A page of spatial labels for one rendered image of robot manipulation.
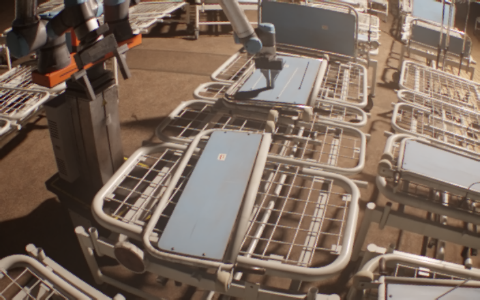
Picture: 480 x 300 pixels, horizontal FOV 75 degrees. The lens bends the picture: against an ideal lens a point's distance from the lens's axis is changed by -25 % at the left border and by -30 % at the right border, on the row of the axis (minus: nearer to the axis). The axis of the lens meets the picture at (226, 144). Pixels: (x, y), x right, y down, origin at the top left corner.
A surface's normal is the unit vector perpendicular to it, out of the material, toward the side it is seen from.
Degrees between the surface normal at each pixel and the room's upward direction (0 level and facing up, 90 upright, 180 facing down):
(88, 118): 90
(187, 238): 1
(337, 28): 90
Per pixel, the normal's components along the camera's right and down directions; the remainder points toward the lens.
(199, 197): -0.02, -0.86
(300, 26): -0.33, 0.49
